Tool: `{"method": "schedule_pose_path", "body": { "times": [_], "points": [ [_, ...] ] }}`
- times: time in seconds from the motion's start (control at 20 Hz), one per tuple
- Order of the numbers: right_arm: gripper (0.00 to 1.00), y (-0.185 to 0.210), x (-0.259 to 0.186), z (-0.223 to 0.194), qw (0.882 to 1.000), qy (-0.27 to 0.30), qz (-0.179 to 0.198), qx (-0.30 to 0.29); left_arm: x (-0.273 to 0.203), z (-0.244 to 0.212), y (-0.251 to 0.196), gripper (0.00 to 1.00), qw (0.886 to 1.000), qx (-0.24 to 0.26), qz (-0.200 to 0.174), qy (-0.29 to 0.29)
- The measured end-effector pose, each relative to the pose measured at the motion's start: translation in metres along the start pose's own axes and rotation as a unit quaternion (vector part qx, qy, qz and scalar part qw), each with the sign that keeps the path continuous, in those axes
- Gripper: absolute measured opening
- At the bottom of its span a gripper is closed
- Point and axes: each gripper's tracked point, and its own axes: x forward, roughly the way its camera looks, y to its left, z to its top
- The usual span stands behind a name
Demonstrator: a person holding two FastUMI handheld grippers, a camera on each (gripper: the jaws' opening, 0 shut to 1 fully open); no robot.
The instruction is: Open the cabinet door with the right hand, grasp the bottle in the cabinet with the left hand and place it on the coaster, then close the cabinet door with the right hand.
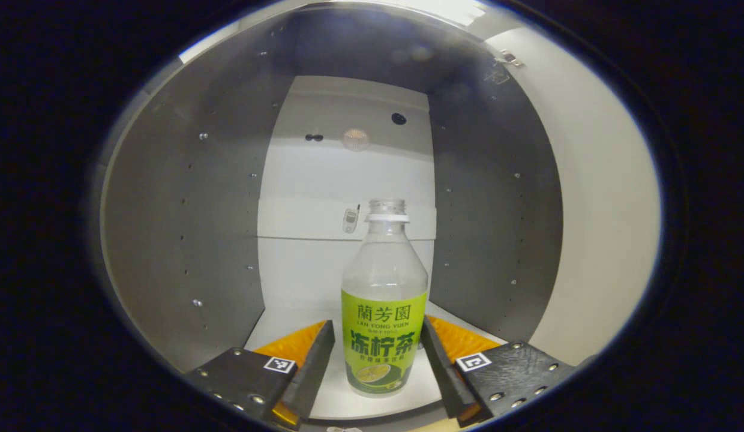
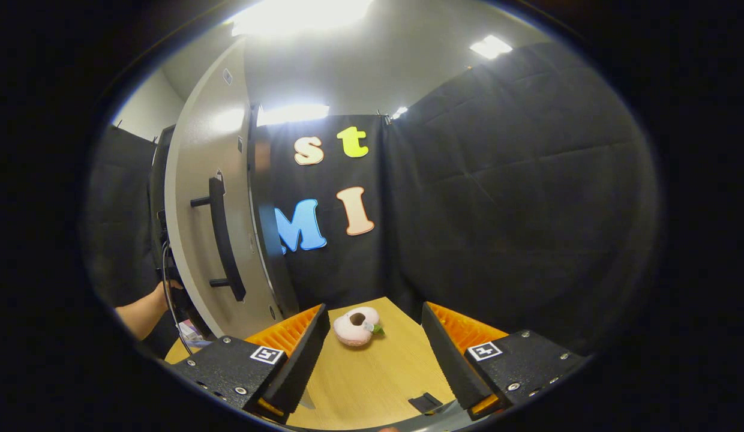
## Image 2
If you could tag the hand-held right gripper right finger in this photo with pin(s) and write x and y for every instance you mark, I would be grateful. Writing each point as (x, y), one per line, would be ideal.
(449, 360)

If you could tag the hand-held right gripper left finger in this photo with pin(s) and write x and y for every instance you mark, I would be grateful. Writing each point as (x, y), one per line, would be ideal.
(300, 366)

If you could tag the black framed cabinet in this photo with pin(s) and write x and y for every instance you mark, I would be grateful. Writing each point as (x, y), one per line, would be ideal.
(261, 180)

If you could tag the beige cabinet door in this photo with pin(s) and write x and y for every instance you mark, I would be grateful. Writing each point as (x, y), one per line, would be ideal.
(192, 156)

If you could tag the small white pink box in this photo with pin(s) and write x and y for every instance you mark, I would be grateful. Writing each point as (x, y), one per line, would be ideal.
(198, 343)

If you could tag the black backdrop cloth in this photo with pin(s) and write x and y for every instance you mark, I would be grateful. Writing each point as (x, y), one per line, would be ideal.
(117, 240)
(348, 270)
(528, 210)

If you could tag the narrow ceiling light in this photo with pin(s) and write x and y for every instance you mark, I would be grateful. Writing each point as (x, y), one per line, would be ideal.
(294, 114)

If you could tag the small ceiling light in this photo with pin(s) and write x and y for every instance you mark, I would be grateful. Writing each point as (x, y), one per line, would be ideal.
(399, 112)

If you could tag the double tube ceiling light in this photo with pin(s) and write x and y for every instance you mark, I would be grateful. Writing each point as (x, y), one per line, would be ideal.
(491, 47)

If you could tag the large ceiling light panel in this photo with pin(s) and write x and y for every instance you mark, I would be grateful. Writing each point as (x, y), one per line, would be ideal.
(294, 15)

